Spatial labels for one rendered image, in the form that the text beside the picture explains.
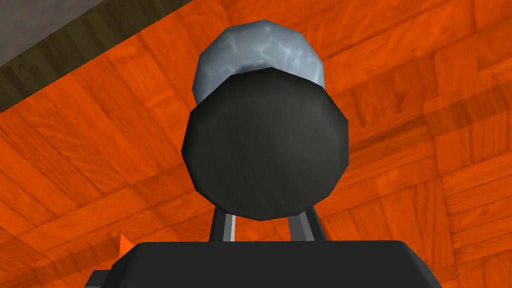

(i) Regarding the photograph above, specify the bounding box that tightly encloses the black and grey door knob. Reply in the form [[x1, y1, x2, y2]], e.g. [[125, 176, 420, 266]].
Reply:
[[180, 19, 350, 222]]

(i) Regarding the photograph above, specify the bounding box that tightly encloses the orange wooden door leaf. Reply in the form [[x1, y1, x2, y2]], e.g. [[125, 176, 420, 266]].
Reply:
[[0, 0, 512, 288]]

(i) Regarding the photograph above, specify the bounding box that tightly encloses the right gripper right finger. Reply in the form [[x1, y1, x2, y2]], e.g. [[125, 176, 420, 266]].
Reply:
[[286, 204, 328, 243]]

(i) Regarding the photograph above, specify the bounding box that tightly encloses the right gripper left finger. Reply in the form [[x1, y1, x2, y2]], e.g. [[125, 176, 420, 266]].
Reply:
[[208, 205, 237, 243]]

